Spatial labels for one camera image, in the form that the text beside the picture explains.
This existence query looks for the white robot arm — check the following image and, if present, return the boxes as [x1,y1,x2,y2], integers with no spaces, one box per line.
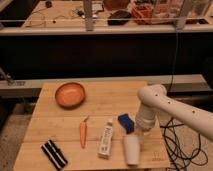
[135,84,213,142]

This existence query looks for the orange ceramic bowl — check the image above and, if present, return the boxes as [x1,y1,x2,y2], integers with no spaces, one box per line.
[55,82,86,108]

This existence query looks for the blue sponge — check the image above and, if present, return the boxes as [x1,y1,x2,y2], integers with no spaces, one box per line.
[118,114,134,134]

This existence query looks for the white tube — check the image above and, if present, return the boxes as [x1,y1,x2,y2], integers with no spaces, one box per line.
[98,119,113,159]

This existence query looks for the orange carrot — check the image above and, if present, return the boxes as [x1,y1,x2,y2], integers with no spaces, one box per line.
[79,116,89,149]

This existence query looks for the black white striped block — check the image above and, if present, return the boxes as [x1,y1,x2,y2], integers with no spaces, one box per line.
[41,139,68,171]

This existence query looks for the black object on shelf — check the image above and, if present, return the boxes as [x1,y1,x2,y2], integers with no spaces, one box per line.
[107,10,131,26]

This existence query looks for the orange crate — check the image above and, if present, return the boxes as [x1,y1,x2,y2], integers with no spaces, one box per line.
[131,4,152,25]

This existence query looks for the black cables on floor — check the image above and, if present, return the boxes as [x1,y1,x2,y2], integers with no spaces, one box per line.
[160,117,209,171]

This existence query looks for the grey metal post right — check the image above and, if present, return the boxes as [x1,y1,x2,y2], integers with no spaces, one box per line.
[175,0,194,30]

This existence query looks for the grey metal post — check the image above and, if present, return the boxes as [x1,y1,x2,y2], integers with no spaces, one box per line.
[83,0,93,31]
[175,0,194,30]

